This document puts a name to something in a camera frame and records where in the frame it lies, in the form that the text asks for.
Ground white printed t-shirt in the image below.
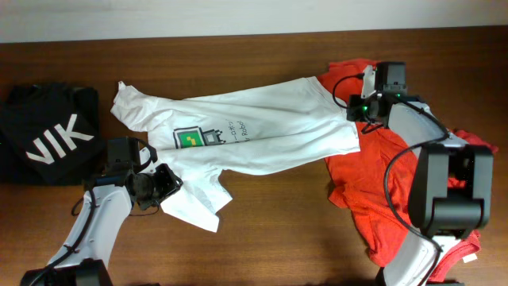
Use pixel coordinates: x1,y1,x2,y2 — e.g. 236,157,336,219
111,77,360,232

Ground right black camera cable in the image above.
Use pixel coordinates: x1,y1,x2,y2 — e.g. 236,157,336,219
332,72,452,286

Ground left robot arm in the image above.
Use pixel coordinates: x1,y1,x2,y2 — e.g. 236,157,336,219
20,137,183,286

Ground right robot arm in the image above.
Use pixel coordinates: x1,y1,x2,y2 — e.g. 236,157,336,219
347,62,493,286

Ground black folded t-shirt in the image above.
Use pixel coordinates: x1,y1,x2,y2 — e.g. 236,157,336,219
1,83,105,186

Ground red t-shirt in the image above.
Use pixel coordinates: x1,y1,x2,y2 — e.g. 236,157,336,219
317,59,498,283

